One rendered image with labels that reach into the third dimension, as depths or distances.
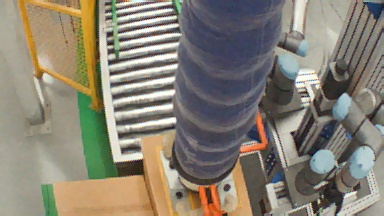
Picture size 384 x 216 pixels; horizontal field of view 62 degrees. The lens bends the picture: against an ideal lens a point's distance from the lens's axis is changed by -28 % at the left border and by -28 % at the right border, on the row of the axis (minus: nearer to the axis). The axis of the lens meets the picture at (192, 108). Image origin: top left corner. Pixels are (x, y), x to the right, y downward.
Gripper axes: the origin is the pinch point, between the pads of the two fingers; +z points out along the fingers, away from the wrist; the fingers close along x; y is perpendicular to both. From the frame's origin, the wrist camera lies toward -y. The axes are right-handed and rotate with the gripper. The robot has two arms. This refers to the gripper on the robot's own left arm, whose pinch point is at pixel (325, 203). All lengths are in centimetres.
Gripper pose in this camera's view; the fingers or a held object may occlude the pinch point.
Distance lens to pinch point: 125.3
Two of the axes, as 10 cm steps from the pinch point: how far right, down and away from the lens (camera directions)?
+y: -9.7, 1.6, -1.8
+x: 2.3, 8.3, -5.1
